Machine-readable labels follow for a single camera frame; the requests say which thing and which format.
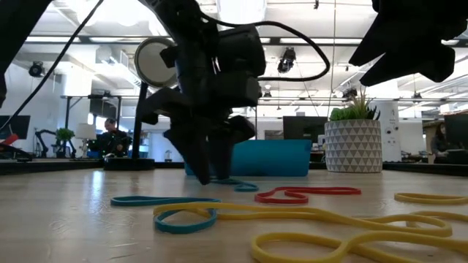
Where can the blue plastic bin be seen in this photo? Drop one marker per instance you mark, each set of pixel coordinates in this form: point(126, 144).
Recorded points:
point(270, 157)

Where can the red rubber band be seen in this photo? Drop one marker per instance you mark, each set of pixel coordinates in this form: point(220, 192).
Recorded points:
point(285, 199)

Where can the person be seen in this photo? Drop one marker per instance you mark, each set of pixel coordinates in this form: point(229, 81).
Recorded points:
point(111, 140)
point(440, 142)

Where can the black overhead camera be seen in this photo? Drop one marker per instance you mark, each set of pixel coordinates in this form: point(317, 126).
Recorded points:
point(287, 60)

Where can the black background robot arm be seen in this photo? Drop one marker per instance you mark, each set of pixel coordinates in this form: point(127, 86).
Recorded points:
point(44, 140)

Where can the green background plant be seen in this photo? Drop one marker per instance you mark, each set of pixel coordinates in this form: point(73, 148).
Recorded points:
point(65, 134)

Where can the black aluminium table frame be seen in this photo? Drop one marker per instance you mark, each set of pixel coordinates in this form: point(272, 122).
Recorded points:
point(55, 166)

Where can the red object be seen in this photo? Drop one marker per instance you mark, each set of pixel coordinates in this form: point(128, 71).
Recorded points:
point(9, 140)

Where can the black gantry frame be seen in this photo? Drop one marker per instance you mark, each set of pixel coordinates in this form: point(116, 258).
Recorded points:
point(68, 113)

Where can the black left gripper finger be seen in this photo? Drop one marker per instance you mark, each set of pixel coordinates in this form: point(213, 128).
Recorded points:
point(230, 135)
point(197, 153)

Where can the black monitor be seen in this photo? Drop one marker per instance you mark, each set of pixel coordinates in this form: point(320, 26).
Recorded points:
point(14, 127)
point(459, 131)
point(303, 128)

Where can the round black speaker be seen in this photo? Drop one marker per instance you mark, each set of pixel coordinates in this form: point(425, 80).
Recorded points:
point(36, 69)

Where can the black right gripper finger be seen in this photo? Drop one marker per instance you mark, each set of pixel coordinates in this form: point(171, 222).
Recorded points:
point(428, 64)
point(387, 42)

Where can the succulent in white patterned pot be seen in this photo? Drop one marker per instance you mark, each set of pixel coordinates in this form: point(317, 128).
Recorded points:
point(351, 149)

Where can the white lampshade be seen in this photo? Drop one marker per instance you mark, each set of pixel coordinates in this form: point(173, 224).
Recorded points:
point(85, 131)

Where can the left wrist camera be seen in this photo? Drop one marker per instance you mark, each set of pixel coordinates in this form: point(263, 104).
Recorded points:
point(241, 55)

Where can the blue rubber band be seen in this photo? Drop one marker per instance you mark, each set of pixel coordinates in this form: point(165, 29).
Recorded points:
point(183, 229)
point(246, 188)
point(146, 201)

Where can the yellow rubber band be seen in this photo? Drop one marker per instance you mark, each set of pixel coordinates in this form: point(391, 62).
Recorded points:
point(292, 212)
point(292, 239)
point(431, 199)

